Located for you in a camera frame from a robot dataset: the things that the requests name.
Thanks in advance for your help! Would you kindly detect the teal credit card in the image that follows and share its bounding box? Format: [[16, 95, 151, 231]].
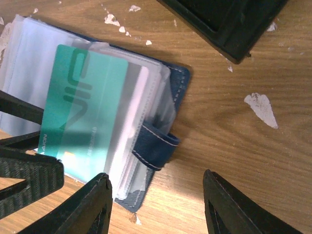
[[38, 45, 128, 182]]

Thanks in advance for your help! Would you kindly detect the blue card holder wallet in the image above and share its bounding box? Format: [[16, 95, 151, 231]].
[[0, 15, 190, 213]]

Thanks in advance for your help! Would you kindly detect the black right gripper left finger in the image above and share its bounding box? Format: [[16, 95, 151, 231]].
[[19, 173, 113, 234]]

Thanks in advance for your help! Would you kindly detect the black right card bin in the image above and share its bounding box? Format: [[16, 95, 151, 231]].
[[160, 0, 287, 64]]

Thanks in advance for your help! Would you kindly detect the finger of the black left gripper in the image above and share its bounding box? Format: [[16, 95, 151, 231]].
[[0, 91, 43, 146], [0, 147, 64, 218]]

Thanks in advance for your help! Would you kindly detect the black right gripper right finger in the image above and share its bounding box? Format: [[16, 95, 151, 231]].
[[203, 170, 301, 234]]

